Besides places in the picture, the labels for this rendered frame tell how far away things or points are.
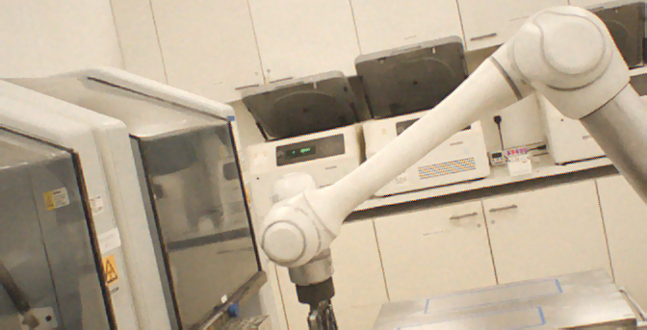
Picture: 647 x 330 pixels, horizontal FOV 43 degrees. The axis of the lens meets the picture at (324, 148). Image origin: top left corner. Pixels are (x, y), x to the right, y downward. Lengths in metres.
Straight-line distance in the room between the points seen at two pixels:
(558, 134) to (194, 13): 1.92
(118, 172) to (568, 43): 0.80
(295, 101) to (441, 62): 0.76
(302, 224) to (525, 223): 2.61
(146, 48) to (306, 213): 3.13
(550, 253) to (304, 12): 1.67
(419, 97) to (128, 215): 2.95
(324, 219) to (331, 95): 2.79
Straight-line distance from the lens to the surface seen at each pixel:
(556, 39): 1.34
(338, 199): 1.43
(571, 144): 3.90
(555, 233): 3.94
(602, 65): 1.36
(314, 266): 1.59
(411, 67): 4.13
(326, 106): 4.27
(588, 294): 2.10
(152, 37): 4.46
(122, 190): 1.54
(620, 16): 4.15
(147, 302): 1.57
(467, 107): 1.56
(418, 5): 4.16
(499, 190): 3.94
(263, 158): 4.05
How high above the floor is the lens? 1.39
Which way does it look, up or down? 3 degrees down
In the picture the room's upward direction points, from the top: 12 degrees counter-clockwise
